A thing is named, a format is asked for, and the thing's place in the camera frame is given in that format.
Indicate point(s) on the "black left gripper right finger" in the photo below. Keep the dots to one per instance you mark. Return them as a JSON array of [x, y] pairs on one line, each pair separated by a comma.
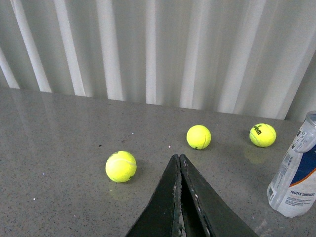
[[216, 218]]

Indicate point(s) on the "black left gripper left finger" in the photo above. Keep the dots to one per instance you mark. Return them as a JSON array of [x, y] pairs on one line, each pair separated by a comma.
[[161, 217]]

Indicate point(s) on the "clear plastic tennis ball can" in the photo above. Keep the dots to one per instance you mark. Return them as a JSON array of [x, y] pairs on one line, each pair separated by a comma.
[[292, 191]]

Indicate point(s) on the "white pleated curtain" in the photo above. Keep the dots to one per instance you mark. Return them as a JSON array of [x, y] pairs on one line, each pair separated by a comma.
[[246, 57]]

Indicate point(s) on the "middle yellow tennis ball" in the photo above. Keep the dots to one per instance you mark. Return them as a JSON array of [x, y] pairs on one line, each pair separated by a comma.
[[198, 137]]

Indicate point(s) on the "left yellow tennis ball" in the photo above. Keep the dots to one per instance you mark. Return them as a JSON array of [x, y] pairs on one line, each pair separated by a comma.
[[121, 166]]

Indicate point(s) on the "right yellow Wilson tennis ball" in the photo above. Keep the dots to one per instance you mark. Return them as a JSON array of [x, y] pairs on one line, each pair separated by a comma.
[[262, 135]]

